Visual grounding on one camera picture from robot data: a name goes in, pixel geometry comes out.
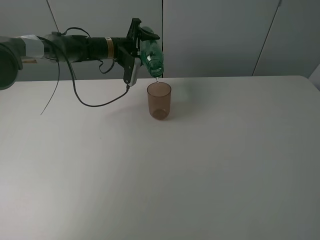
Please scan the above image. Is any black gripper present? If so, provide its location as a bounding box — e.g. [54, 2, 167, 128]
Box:
[113, 18, 160, 72]

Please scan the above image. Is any green transparent plastic bottle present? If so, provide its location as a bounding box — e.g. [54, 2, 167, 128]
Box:
[138, 26, 164, 78]

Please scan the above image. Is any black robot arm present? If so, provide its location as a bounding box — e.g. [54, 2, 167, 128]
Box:
[0, 18, 160, 90]

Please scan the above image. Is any pink translucent plastic cup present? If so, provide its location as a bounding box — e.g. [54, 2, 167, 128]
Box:
[146, 81, 172, 121]

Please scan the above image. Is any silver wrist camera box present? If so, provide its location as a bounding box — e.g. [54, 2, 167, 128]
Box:
[123, 55, 141, 87]

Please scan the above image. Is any black camera cable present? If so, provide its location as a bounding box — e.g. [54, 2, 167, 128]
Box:
[40, 26, 131, 116]

